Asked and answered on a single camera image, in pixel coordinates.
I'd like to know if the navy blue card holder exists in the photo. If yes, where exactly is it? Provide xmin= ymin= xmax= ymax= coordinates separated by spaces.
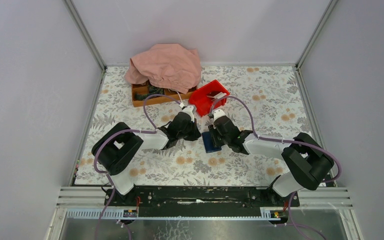
xmin=201 ymin=131 xmax=222 ymax=154

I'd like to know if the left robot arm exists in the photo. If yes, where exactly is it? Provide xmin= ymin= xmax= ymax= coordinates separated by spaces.
xmin=91 ymin=111 xmax=201 ymax=206

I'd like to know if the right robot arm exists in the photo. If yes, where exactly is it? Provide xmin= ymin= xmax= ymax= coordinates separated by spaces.
xmin=208 ymin=117 xmax=335 ymax=206

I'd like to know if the red plastic bin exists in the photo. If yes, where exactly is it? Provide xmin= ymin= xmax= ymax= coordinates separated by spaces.
xmin=188 ymin=79 xmax=230 ymax=117

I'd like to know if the wooden tray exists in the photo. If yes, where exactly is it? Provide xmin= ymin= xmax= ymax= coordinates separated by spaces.
xmin=131 ymin=82 xmax=198 ymax=107

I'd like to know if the pink cloth garment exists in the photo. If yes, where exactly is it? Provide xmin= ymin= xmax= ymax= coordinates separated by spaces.
xmin=124 ymin=43 xmax=202 ymax=94

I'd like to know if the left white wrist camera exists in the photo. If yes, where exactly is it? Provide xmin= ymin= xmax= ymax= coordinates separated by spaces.
xmin=181 ymin=105 xmax=195 ymax=122

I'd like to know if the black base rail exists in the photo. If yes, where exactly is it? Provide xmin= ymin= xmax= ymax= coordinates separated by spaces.
xmin=104 ymin=185 xmax=300 ymax=218

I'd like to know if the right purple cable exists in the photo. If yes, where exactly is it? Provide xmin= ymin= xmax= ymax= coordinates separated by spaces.
xmin=208 ymin=95 xmax=343 ymax=240

